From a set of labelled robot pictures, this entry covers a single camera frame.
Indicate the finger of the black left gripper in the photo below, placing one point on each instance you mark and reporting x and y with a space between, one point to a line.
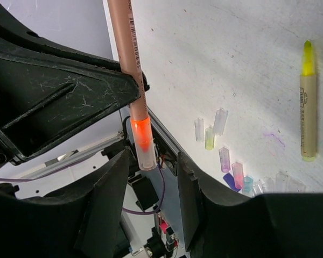
50 92

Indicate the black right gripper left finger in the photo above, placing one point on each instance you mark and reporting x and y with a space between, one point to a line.
78 220

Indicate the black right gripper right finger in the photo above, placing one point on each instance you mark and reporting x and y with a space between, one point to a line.
219 222

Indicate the blue marker cap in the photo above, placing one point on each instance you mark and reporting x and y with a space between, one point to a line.
232 182

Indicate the pink pen cap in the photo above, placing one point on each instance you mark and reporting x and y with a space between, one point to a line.
238 174

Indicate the violet pen cap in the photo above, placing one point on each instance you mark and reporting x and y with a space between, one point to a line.
224 159

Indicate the yellow pen cap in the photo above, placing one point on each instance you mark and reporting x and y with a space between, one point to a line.
209 138

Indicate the clear blue pen cap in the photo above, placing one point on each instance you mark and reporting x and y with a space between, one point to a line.
220 121

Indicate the orange pen edge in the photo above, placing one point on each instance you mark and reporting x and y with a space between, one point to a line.
123 23

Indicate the yellow pen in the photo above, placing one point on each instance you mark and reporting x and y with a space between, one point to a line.
308 103

